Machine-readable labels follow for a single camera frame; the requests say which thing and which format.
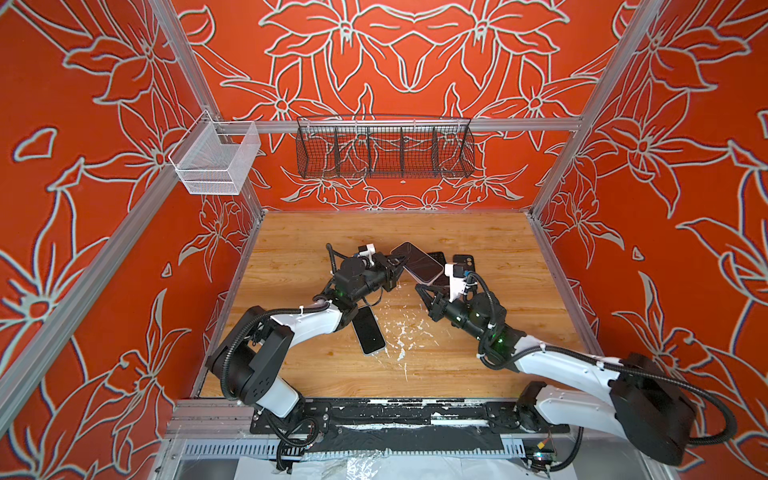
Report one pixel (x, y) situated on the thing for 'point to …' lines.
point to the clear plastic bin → (215, 157)
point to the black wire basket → (382, 146)
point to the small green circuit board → (540, 455)
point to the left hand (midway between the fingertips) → (411, 254)
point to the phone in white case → (368, 331)
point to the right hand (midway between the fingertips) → (414, 287)
